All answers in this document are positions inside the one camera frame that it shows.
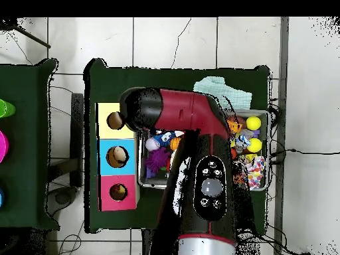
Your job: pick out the purple spiky ball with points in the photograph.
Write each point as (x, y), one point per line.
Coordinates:
(158, 159)

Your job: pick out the brown teddy bear plush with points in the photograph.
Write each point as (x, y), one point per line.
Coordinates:
(119, 193)

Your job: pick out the mint green muslin cloth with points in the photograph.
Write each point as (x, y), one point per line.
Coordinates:
(234, 93)

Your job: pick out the clear mesh bin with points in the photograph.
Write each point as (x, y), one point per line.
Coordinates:
(151, 183)

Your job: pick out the wooden box with three holes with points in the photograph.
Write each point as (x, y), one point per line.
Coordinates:
(103, 159)

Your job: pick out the blue spiky ball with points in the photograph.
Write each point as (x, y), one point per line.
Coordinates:
(163, 137)

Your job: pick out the white baseball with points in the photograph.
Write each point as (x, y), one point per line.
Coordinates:
(153, 144)

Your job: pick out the yellow tennis ball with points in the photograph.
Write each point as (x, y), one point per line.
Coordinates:
(254, 145)

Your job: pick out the dark green table cloth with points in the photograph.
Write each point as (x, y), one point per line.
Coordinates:
(106, 85)

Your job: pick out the black floor stand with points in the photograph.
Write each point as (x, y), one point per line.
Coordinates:
(77, 138)

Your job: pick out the green cloth side table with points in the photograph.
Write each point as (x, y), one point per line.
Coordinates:
(29, 207)

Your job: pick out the green cup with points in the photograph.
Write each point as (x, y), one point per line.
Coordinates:
(5, 109)

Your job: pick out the pink bowl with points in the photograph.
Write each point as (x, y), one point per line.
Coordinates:
(2, 146)

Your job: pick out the blue cup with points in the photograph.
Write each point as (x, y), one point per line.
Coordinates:
(1, 197)

